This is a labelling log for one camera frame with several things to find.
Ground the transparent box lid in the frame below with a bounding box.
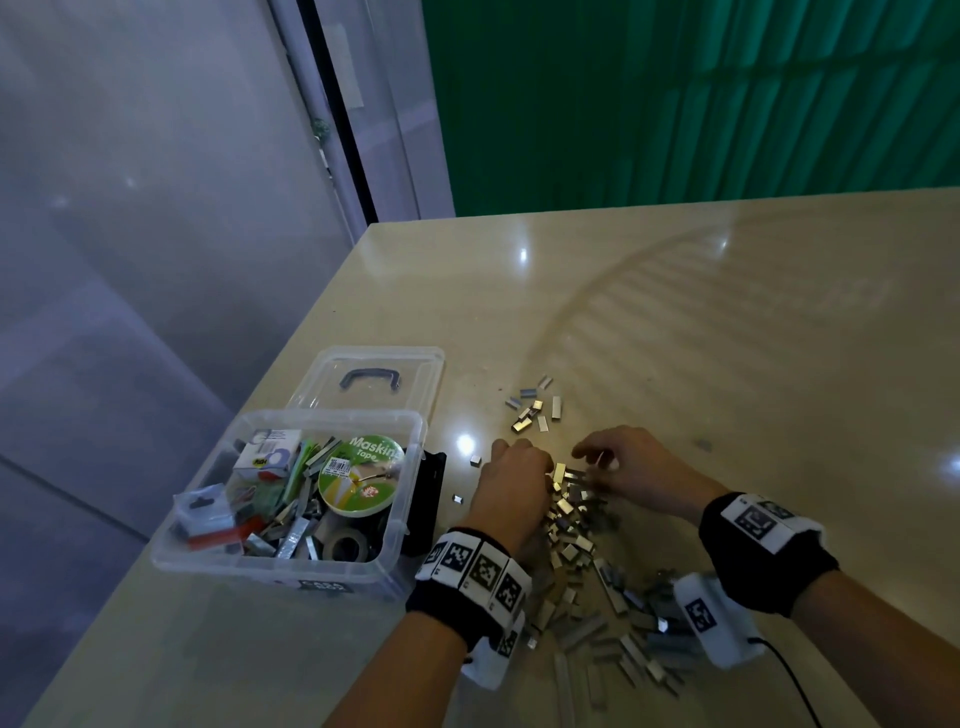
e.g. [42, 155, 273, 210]
[288, 346, 449, 414]

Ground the red stapler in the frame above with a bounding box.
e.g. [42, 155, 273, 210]
[172, 517, 249, 552]

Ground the black camera cable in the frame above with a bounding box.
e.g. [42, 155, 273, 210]
[750, 637, 824, 728]

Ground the green curtain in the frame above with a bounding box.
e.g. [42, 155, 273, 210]
[420, 0, 960, 219]

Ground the person's right hand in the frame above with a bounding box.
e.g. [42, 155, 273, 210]
[570, 426, 732, 524]

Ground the green sticky note pad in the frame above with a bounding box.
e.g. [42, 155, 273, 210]
[285, 439, 323, 512]

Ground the person's left hand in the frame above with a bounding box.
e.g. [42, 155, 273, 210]
[462, 438, 560, 557]

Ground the small white staple box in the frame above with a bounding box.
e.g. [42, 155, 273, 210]
[229, 429, 305, 482]

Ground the transparent storage box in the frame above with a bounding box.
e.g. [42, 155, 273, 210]
[150, 408, 449, 602]

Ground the black window post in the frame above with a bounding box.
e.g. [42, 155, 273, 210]
[295, 0, 384, 230]

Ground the small clear tape roll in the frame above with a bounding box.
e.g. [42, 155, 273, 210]
[321, 525, 380, 564]

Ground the pile of metal staple strips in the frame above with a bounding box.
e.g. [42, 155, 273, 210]
[450, 375, 722, 714]

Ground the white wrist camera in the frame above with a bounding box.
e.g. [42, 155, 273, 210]
[670, 570, 767, 671]
[462, 615, 531, 692]

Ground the person's left forearm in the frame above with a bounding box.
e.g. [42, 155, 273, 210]
[322, 612, 470, 728]

